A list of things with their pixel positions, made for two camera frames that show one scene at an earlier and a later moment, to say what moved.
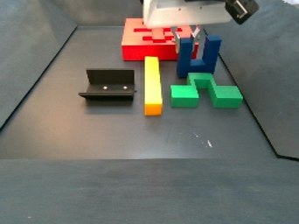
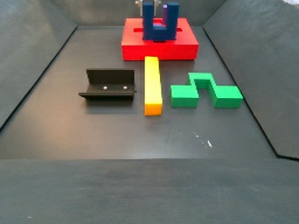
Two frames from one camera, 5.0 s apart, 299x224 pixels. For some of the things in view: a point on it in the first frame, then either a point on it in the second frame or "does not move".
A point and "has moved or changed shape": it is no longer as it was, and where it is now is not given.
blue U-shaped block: [185, 66] has moved or changed shape
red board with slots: [153, 43] does not move
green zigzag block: [185, 95] does not move
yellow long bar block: [154, 96] does not move
